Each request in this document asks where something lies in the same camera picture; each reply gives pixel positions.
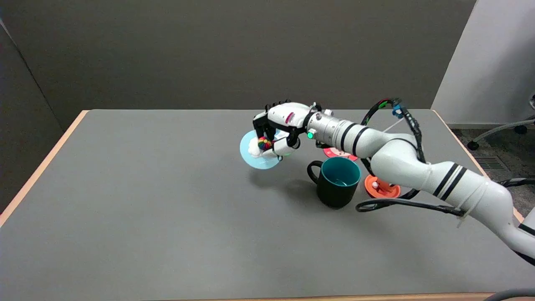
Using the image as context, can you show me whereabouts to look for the red tiger cup lid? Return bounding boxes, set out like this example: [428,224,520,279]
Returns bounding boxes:
[323,146,359,162]

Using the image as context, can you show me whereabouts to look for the braided cable harness coloured wires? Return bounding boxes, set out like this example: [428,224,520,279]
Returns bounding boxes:
[362,98,427,199]

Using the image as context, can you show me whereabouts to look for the dark grey cable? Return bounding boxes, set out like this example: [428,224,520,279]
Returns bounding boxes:
[484,288,535,301]

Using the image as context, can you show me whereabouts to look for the orange fox cup lid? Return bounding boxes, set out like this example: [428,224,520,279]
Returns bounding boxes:
[364,174,401,199]

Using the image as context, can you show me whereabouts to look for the black mug teal inside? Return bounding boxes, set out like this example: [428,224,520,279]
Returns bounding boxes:
[307,157,362,209]

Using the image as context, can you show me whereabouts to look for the blue sky cup lid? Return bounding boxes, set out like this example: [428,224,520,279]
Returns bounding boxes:
[240,130,282,170]

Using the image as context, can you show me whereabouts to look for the office chair base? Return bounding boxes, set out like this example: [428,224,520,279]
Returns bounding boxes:
[467,94,535,151]

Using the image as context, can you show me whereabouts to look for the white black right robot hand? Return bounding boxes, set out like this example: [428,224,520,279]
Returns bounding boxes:
[252,99,321,158]

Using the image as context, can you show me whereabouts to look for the floor vent grille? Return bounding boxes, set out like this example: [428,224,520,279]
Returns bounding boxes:
[476,158,508,170]

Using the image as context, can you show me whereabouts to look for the thick black cable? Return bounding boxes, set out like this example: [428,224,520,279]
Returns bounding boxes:
[356,179,535,216]

